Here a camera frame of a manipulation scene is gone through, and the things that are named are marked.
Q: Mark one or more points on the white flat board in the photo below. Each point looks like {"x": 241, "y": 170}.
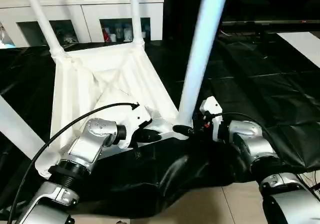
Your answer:
{"x": 302, "y": 46}

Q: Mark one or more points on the black work surface mat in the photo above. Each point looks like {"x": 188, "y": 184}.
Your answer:
{"x": 262, "y": 96}

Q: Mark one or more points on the white plastic table leg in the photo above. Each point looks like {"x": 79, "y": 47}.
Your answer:
{"x": 202, "y": 46}
{"x": 45, "y": 26}
{"x": 17, "y": 126}
{"x": 136, "y": 16}

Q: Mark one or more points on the white plastic table top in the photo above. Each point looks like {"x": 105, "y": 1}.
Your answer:
{"x": 82, "y": 83}

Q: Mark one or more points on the white glass-door cabinet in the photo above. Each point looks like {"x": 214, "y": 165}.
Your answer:
{"x": 100, "y": 8}

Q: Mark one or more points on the black metal bar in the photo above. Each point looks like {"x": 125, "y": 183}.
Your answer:
{"x": 275, "y": 22}

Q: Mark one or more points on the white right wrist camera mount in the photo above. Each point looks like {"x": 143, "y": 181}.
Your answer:
{"x": 212, "y": 108}

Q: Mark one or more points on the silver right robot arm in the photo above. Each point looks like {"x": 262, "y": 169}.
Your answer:
{"x": 257, "y": 148}

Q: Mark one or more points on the white and turquoise rack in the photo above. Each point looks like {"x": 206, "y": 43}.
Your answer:
{"x": 6, "y": 41}

